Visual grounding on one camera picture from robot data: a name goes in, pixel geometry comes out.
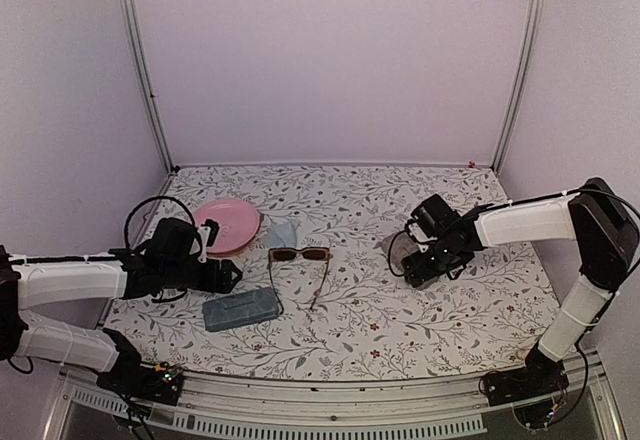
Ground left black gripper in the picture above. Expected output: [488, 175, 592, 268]
[163, 257, 243, 293]

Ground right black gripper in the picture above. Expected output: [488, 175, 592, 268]
[400, 239, 465, 289]

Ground grey glasses case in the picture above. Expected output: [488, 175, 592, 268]
[374, 232, 420, 272]

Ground blue glasses case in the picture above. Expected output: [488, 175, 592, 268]
[202, 287, 282, 332]

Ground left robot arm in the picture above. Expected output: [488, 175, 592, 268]
[1, 218, 242, 394]

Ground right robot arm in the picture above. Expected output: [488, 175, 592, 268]
[396, 177, 639, 396]

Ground brown sunglasses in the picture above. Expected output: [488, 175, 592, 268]
[267, 246, 331, 311]

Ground pink plate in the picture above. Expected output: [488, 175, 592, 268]
[193, 199, 261, 257]

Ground small blue cleaning cloth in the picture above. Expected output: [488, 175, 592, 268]
[260, 219, 300, 249]

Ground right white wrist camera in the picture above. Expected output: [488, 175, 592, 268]
[404, 213, 431, 246]

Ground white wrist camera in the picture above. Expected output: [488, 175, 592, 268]
[197, 219, 220, 263]
[404, 213, 431, 246]

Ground right black cable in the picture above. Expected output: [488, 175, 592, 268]
[387, 224, 421, 279]

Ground black cable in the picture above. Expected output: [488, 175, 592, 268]
[387, 224, 421, 279]
[123, 195, 197, 251]

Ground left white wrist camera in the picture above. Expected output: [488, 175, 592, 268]
[197, 219, 220, 263]

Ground left black cable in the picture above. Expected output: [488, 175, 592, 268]
[123, 195, 197, 251]

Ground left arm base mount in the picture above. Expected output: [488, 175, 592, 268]
[96, 329, 184, 406]

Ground front aluminium rail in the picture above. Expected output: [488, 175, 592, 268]
[43, 350, 629, 439]

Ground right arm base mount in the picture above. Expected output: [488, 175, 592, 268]
[478, 342, 569, 430]

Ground right aluminium frame post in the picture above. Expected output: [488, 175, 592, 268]
[491, 0, 545, 176]

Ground aluminium frame post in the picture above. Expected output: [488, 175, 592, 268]
[119, 0, 174, 174]
[491, 0, 545, 176]

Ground left aluminium frame post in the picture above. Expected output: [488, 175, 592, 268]
[119, 0, 174, 174]

